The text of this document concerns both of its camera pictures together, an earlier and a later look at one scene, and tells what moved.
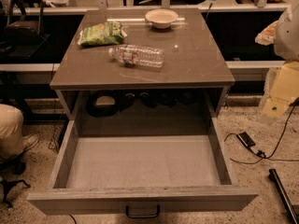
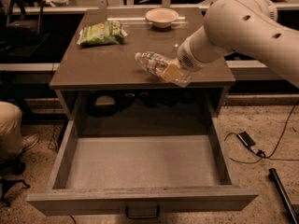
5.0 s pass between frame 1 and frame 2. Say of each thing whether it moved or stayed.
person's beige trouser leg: stayed
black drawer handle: stayed
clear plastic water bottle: moved
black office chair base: stayed
